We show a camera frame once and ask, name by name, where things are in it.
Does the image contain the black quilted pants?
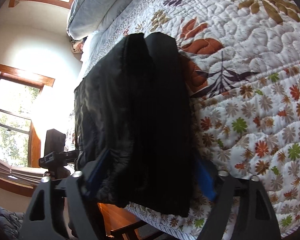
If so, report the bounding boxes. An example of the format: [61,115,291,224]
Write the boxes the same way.
[75,33,197,217]

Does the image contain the wooden framed window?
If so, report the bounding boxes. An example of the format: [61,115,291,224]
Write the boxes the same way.
[0,64,55,197]

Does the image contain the grey quilted blanket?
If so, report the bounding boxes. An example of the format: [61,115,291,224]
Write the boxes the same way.
[0,207,25,239]

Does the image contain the pile of clothes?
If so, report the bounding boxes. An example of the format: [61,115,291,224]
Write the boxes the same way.
[69,37,87,53]

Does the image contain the floral quilted bedspread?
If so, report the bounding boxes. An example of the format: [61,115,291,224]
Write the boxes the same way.
[79,0,300,239]

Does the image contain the top grey pillow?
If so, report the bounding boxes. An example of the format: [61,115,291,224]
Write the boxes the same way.
[66,0,116,40]

